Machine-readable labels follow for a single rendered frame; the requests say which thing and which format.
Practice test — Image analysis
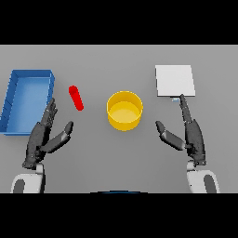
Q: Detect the red beaker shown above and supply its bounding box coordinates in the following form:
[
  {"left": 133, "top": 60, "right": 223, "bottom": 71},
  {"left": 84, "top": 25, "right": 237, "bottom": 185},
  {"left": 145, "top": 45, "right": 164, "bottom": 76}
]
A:
[{"left": 68, "top": 85, "right": 85, "bottom": 112}]

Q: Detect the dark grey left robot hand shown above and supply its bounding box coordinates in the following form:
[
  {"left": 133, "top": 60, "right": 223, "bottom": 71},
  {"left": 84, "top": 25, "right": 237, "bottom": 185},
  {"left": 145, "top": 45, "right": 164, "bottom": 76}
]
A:
[{"left": 21, "top": 98, "right": 74, "bottom": 170}]

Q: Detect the pale square measuring scale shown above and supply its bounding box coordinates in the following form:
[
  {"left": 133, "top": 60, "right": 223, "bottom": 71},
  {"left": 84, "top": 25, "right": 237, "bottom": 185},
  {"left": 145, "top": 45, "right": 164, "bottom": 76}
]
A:
[{"left": 154, "top": 64, "right": 197, "bottom": 102}]

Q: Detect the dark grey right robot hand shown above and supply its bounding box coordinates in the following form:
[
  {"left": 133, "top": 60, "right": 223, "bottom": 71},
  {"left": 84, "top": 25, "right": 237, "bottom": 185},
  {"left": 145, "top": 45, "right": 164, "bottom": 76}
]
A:
[{"left": 154, "top": 93, "right": 208, "bottom": 167}]

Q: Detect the blue tray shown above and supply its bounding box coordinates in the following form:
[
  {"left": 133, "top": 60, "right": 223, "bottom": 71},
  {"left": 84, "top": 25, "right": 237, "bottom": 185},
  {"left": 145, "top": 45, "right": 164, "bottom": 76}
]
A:
[{"left": 0, "top": 69, "right": 56, "bottom": 137}]

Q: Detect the yellow bowl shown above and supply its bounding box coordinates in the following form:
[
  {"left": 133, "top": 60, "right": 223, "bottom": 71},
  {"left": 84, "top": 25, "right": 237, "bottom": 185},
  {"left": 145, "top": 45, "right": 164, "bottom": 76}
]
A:
[{"left": 106, "top": 90, "right": 144, "bottom": 132}]

